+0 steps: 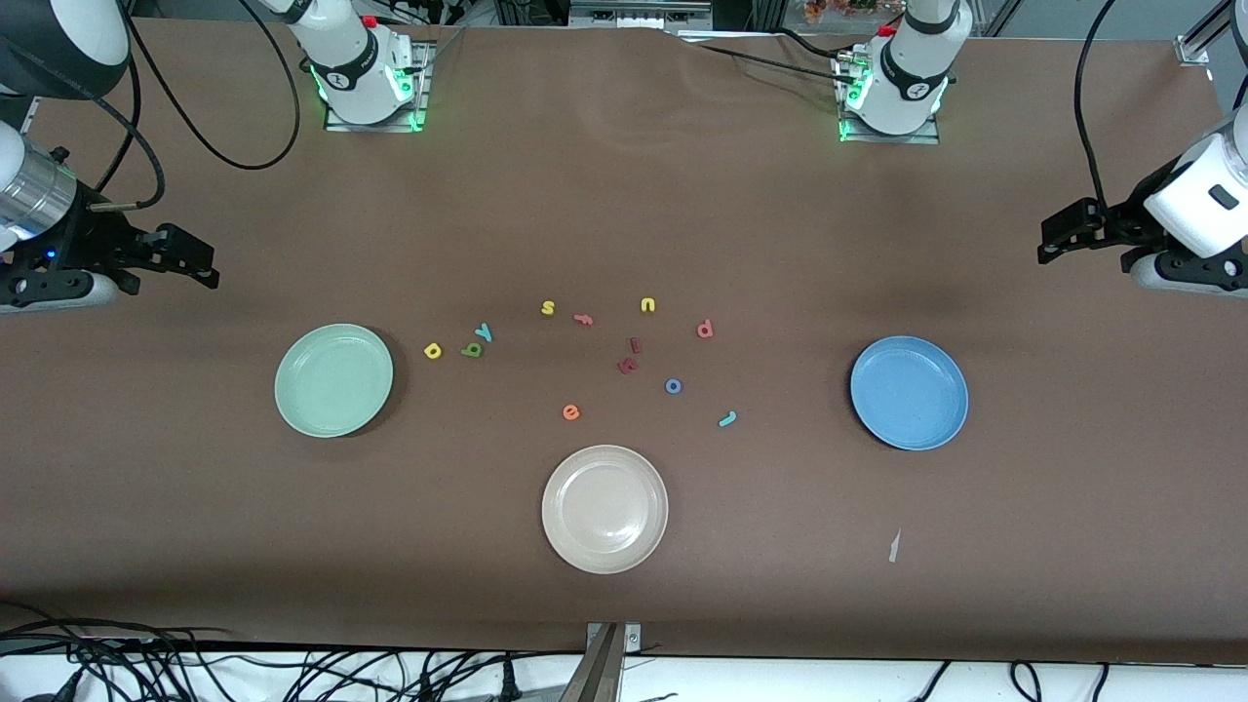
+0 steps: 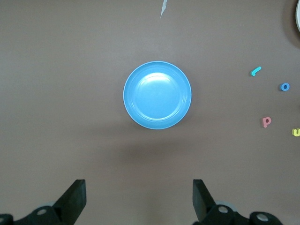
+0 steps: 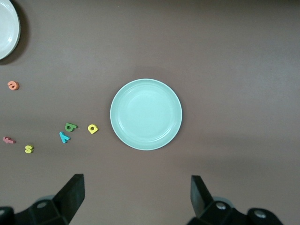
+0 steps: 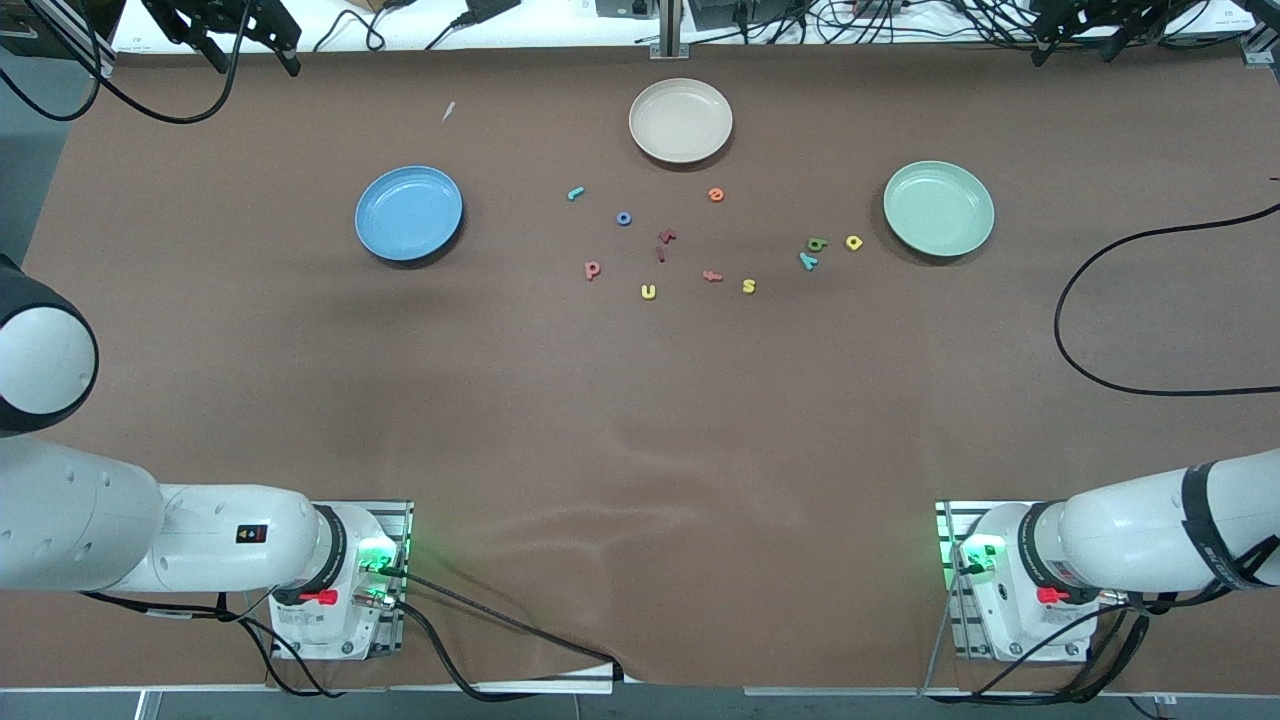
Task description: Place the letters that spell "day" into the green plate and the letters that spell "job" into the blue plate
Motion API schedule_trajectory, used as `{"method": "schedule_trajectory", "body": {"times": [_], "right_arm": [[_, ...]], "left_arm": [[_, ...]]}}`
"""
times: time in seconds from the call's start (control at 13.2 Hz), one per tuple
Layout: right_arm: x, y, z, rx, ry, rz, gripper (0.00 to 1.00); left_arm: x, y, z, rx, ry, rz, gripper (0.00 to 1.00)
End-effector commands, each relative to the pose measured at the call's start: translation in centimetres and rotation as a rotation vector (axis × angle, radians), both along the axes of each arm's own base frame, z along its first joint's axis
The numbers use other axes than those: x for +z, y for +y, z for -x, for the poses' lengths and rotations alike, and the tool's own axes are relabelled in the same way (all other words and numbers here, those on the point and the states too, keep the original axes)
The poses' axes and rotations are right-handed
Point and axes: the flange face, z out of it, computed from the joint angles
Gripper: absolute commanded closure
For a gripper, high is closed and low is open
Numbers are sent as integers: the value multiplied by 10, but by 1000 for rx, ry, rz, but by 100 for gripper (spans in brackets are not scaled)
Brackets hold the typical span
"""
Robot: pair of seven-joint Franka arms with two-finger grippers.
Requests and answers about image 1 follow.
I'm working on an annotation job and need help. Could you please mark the metal clamp bracket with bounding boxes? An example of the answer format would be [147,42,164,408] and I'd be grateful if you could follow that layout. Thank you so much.
[558,621,644,702]

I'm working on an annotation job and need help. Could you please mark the aluminium profile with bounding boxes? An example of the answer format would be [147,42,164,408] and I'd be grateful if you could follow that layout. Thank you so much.
[1175,0,1231,67]

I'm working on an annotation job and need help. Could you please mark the metal frame equipment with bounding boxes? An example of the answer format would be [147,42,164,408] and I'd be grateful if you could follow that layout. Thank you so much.
[570,0,713,30]

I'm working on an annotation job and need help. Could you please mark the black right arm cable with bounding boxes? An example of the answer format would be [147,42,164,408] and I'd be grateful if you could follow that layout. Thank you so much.
[88,0,301,211]

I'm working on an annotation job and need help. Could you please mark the green plate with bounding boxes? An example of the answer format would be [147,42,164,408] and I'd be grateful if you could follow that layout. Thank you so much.
[274,323,395,439]

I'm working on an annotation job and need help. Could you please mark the beige plate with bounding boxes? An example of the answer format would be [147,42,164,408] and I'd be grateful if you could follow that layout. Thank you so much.
[541,445,670,575]

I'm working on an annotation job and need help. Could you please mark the orange flowers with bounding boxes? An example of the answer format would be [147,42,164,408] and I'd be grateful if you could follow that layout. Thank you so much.
[804,0,898,25]

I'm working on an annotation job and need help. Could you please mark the tangle of black cables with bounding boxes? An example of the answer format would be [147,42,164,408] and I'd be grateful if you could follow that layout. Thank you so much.
[0,603,586,702]

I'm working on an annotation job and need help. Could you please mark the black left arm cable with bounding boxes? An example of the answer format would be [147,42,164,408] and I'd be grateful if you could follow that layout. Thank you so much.
[1072,0,1122,214]

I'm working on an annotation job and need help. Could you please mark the brown paper table cover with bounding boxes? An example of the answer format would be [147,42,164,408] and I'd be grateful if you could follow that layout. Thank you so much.
[0,18,1248,664]

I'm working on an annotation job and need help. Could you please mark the blue plate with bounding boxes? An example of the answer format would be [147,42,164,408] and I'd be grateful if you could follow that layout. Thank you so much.
[849,335,970,451]

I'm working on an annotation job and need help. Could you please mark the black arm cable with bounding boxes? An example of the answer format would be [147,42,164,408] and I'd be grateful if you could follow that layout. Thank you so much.
[88,0,301,211]
[1072,0,1122,214]

